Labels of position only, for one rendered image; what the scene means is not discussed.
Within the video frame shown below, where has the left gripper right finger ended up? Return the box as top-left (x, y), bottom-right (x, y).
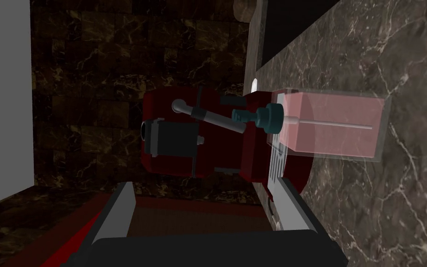
top-left (266, 177), bottom-right (328, 239)

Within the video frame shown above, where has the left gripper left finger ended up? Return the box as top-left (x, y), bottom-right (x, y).
top-left (87, 181), bottom-right (137, 246)

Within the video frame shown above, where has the dark red coffee machine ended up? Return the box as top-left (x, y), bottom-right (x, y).
top-left (141, 86), bottom-right (314, 196)

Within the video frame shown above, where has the pink soap dispenser teal pump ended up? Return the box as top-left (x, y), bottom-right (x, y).
top-left (232, 89), bottom-right (391, 163)

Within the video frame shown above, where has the black rectangular panel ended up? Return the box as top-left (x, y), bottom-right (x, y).
top-left (256, 0), bottom-right (343, 72)

